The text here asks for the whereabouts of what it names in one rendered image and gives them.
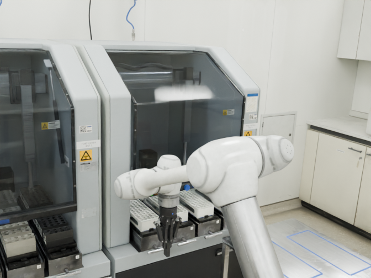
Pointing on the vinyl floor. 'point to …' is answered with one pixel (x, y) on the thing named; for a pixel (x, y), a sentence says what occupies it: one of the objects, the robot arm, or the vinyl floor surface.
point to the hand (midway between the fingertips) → (167, 247)
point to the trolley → (307, 253)
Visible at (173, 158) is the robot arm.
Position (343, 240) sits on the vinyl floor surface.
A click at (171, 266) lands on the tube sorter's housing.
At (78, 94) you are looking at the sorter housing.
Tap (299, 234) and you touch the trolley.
